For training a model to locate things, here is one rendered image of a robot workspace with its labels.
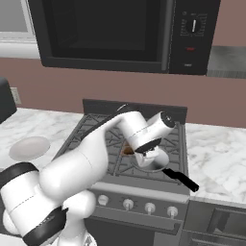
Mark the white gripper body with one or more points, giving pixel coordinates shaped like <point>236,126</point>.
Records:
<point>148,158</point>

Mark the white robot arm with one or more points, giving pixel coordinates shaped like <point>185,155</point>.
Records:
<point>73,173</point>

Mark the brown croissant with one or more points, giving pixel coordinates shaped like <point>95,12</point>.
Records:
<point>127,150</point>

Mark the dark grey stove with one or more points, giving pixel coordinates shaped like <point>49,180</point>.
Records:
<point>174,150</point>

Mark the white stove knob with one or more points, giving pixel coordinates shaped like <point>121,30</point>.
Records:
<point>172,211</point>
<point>149,208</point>
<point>128,203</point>
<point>103,200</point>

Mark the grey drawer front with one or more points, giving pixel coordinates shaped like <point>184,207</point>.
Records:
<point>221,221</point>

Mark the black microwave oven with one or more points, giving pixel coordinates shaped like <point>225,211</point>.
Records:
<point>192,35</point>

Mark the black microwave door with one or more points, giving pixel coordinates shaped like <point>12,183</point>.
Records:
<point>105,29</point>

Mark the white microwave dial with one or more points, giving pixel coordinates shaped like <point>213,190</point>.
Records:
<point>194,25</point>

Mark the black countertop appliance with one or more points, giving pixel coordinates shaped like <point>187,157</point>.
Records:
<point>5,101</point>

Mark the white framed window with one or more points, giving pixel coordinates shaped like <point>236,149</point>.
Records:
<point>14,22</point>

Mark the grey metal wall panel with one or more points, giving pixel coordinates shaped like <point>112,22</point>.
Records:
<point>227,62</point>

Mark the white wall outlet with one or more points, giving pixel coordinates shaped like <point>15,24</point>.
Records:
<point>15,95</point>

